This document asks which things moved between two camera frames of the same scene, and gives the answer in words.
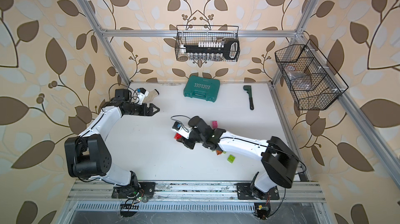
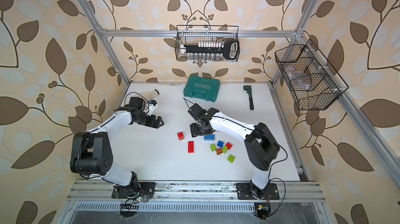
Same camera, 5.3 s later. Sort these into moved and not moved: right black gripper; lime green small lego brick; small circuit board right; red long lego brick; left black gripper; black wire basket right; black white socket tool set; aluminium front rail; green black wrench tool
Moved: right black gripper; red long lego brick; left black gripper
Not moved: black wire basket right; small circuit board right; lime green small lego brick; green black wrench tool; black white socket tool set; aluminium front rail
